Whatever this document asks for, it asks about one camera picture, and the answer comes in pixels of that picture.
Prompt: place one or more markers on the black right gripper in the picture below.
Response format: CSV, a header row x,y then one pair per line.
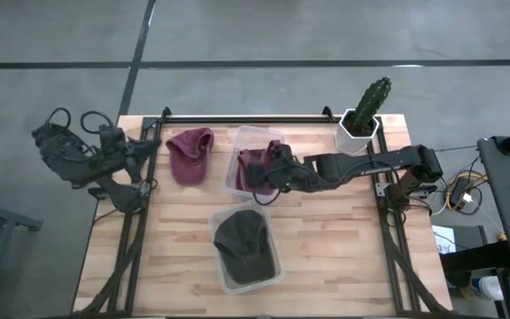
x,y
277,170

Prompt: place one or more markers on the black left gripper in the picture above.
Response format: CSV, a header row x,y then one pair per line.
x,y
113,150

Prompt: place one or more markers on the maroon baseball cap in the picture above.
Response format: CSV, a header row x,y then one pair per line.
x,y
189,155
248,159

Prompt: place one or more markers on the dark grey baseball cap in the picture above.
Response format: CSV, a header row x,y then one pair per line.
x,y
246,248

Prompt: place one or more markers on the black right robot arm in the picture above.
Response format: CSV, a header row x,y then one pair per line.
x,y
370,164

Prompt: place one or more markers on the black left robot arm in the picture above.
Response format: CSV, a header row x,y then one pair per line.
x,y
69,159

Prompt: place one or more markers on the clear plastic container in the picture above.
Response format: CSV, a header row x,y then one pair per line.
x,y
219,274
259,135

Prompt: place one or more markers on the white hexagonal plant pot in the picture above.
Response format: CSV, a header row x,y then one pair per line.
x,y
350,139

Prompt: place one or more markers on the green cactus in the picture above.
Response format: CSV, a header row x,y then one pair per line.
x,y
370,104

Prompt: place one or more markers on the white paper sheet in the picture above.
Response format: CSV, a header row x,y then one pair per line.
x,y
443,239

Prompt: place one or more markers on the black power adapter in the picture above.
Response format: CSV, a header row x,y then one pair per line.
x,y
460,190

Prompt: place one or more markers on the white plastic bottle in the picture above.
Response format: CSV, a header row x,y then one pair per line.
x,y
489,288

